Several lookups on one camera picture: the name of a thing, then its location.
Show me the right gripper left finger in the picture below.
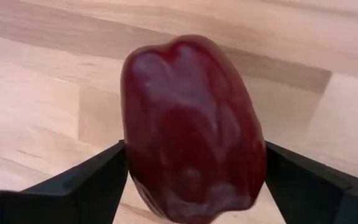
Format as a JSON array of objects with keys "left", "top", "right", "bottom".
[{"left": 0, "top": 139, "right": 130, "bottom": 224}]

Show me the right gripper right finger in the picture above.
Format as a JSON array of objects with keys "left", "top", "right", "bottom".
[{"left": 264, "top": 141, "right": 358, "bottom": 224}]

